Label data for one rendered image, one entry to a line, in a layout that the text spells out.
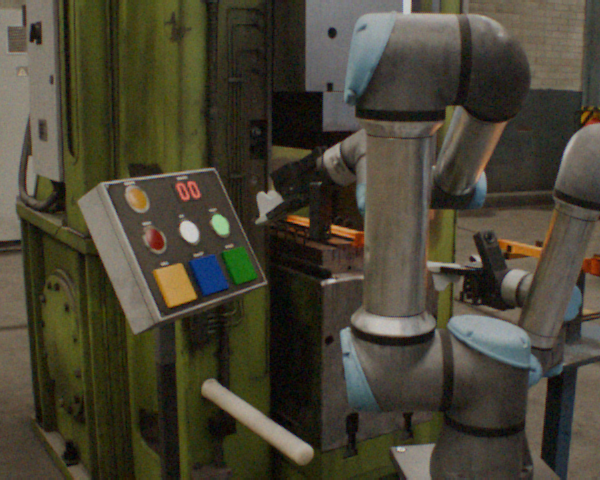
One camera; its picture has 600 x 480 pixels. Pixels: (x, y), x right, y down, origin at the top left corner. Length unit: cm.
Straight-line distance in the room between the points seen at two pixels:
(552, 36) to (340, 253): 841
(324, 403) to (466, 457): 89
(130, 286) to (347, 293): 65
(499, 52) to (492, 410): 47
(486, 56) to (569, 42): 941
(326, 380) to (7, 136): 545
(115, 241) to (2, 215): 570
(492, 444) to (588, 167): 50
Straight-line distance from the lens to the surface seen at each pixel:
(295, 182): 146
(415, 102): 95
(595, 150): 135
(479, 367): 106
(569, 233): 135
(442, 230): 236
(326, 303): 188
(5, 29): 707
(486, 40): 97
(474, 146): 115
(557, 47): 1024
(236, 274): 159
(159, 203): 153
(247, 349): 203
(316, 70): 186
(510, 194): 985
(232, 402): 188
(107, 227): 146
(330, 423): 199
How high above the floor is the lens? 136
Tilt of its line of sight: 11 degrees down
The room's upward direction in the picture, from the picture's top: straight up
